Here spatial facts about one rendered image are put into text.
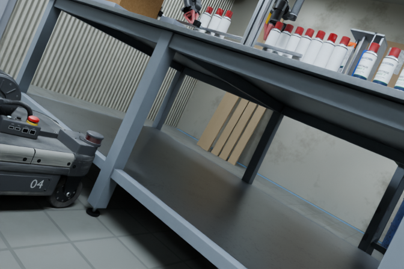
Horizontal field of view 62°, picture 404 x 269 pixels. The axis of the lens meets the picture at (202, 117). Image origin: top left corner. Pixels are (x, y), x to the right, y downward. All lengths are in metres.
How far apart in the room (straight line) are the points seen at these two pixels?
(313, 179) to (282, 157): 0.49
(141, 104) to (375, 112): 0.82
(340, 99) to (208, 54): 0.49
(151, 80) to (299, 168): 3.51
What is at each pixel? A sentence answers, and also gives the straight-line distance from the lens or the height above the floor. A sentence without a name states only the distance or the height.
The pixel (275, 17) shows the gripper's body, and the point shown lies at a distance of 1.71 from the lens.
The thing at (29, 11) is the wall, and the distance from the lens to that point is 3.84.
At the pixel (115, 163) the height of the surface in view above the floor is 0.24.
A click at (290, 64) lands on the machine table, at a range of 1.00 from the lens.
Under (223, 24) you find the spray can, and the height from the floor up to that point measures 1.01.
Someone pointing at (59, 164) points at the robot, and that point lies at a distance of 1.29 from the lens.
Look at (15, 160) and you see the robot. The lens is 1.21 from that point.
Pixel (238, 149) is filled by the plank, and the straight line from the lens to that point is 4.47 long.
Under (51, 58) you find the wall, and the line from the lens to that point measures 4.02.
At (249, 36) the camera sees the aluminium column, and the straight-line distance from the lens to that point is 1.47.
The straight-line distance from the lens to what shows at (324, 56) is 1.47.
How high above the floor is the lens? 0.62
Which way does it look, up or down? 3 degrees down
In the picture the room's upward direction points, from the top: 25 degrees clockwise
